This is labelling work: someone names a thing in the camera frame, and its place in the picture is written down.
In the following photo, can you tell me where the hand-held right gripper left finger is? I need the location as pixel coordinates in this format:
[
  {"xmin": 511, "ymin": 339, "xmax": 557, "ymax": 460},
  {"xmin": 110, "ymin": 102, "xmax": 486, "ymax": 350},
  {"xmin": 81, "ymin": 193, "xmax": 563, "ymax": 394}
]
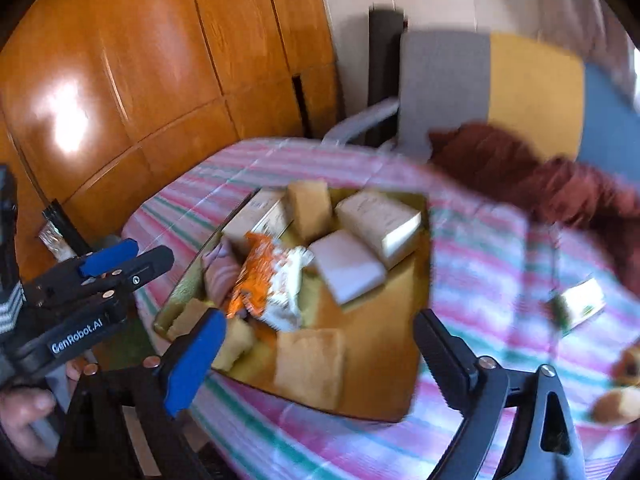
[{"xmin": 52, "ymin": 308, "xmax": 228, "ymax": 480}]

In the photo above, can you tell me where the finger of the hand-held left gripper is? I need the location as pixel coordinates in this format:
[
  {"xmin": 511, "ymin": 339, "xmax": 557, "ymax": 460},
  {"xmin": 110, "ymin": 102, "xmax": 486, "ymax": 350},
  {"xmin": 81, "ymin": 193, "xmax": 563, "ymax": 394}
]
[
  {"xmin": 31, "ymin": 238, "xmax": 140, "ymax": 307},
  {"xmin": 97, "ymin": 246, "xmax": 176, "ymax": 307}
]

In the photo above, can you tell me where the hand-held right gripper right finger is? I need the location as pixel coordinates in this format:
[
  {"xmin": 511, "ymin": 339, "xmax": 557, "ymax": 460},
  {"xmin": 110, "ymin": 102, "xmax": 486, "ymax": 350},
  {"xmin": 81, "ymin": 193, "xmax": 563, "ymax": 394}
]
[{"xmin": 412, "ymin": 309, "xmax": 586, "ymax": 480}]

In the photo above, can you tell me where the gold cardboard tray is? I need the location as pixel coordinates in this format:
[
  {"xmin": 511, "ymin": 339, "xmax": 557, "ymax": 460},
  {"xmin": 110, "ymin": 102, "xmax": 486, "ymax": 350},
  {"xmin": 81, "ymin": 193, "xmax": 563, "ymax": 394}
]
[{"xmin": 152, "ymin": 187, "xmax": 433, "ymax": 423}]

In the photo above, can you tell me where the pale pink packet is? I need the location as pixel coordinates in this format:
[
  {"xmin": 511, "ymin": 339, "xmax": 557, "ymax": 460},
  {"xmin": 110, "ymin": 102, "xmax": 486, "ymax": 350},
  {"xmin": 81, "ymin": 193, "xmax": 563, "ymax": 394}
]
[{"xmin": 202, "ymin": 240, "xmax": 241, "ymax": 311}]

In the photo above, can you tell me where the orange snack packet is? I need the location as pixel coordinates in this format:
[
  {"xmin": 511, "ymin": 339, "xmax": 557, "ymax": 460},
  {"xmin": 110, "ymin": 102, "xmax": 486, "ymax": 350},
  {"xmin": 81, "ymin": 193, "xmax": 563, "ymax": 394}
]
[{"xmin": 227, "ymin": 232, "xmax": 316, "ymax": 331}]

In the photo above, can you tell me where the white sponge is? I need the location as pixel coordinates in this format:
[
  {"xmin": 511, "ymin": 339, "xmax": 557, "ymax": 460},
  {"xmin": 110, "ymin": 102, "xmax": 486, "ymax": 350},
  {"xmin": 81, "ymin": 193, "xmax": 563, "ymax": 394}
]
[{"xmin": 307, "ymin": 230, "xmax": 388, "ymax": 306}]

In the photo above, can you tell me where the plain beige box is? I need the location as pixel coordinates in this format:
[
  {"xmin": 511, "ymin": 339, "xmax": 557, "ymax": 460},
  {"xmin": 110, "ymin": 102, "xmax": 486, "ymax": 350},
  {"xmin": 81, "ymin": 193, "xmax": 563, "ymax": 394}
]
[{"xmin": 334, "ymin": 190, "xmax": 423, "ymax": 270}]

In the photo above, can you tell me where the cream round snack packet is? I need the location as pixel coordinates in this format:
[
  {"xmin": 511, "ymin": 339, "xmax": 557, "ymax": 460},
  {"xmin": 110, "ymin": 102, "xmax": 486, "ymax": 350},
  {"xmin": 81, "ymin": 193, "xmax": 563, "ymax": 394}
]
[{"xmin": 592, "ymin": 345, "xmax": 640, "ymax": 426}]

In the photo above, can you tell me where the person's left hand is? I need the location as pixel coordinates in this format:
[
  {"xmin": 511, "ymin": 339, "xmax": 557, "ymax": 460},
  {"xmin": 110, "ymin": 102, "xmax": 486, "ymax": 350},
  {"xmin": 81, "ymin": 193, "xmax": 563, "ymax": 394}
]
[{"xmin": 0, "ymin": 357, "xmax": 83, "ymax": 466}]

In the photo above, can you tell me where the silver black foil packet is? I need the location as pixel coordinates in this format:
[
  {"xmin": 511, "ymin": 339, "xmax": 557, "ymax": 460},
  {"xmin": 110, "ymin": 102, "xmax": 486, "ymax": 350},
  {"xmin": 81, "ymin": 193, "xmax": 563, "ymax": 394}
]
[{"xmin": 37, "ymin": 199, "xmax": 95, "ymax": 262}]

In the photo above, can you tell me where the small white box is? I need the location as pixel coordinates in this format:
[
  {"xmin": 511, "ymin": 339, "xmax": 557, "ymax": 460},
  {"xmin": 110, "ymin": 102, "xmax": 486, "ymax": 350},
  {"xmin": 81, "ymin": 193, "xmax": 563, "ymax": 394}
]
[{"xmin": 555, "ymin": 277, "xmax": 607, "ymax": 333}]

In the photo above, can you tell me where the wooden wardrobe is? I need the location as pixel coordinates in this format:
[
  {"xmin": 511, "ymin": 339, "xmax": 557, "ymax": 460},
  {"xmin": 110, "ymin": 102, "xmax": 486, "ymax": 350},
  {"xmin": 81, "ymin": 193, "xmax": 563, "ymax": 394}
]
[{"xmin": 0, "ymin": 0, "xmax": 346, "ymax": 281}]

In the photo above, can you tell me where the maroon quilt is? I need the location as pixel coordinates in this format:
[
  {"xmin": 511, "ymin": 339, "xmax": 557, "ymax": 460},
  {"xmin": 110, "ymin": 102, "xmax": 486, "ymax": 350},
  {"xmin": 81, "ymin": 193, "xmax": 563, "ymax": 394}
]
[{"xmin": 427, "ymin": 120, "xmax": 640, "ymax": 301}]

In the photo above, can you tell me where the grey chair armrest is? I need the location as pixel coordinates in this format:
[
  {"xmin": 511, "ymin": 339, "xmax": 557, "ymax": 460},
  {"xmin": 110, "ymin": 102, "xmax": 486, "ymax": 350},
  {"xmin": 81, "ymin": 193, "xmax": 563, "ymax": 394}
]
[{"xmin": 322, "ymin": 97, "xmax": 401, "ymax": 148}]

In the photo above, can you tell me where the grey yellow blue headboard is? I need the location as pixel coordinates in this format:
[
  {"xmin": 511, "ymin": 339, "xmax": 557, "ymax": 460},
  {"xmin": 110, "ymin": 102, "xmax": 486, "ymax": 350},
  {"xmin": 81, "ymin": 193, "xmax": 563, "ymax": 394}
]
[{"xmin": 397, "ymin": 30, "xmax": 640, "ymax": 181}]

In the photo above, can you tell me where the pink patterned curtain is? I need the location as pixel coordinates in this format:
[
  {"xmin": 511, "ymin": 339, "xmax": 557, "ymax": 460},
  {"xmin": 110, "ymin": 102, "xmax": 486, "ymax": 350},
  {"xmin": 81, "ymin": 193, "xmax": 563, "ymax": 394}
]
[{"xmin": 530, "ymin": 0, "xmax": 638, "ymax": 96}]

